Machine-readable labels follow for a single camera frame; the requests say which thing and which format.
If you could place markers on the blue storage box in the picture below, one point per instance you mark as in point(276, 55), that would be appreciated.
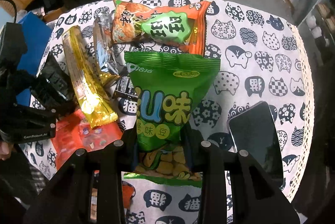
point(36, 35)

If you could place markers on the orange rice cracker bag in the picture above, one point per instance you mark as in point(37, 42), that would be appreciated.
point(183, 27)

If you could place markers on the person left hand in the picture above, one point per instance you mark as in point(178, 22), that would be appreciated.
point(5, 150)

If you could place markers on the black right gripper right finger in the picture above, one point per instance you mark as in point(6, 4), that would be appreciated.
point(255, 196)

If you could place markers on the silver foil snack pack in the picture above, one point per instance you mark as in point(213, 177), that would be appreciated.
point(103, 45)

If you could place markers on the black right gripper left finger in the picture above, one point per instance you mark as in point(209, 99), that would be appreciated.
point(67, 196)

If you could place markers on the yellow long biscuit pack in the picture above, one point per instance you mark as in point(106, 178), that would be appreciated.
point(90, 94)

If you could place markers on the cat pattern tablecloth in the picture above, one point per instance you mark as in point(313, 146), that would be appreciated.
point(262, 59)

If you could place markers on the green bean snack bag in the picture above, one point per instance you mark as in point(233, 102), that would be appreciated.
point(169, 87)

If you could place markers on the black smartphone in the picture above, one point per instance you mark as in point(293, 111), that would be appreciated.
point(254, 131)

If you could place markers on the red snack bag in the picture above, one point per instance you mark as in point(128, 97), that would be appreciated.
point(74, 132)

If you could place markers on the black patterned snack pack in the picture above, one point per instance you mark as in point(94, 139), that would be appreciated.
point(125, 89)

